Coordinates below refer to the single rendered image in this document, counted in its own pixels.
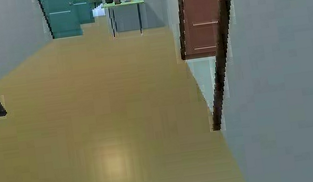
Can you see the brown room door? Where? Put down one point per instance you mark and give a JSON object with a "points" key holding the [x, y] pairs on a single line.
{"points": [[201, 16]]}

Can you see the green table with black legs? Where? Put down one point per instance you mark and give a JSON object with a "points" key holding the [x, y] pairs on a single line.
{"points": [[123, 3]]}

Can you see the small flat dark object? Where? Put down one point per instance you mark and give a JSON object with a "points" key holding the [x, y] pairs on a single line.
{"points": [[127, 0]]}

